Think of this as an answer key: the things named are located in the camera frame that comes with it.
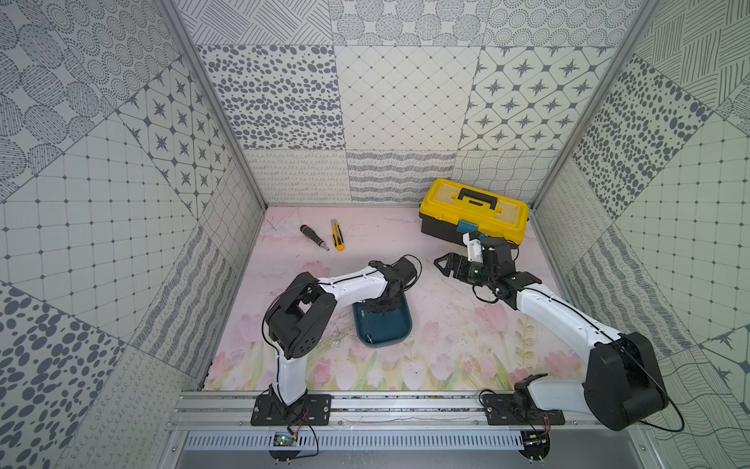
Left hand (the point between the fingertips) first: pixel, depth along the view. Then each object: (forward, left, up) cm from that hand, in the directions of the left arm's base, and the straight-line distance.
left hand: (390, 302), depth 91 cm
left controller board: (-36, +26, -4) cm, 44 cm away
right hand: (+5, -16, +12) cm, 21 cm away
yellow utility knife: (+26, +20, -1) cm, 33 cm away
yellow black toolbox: (+29, -20, +14) cm, 38 cm away
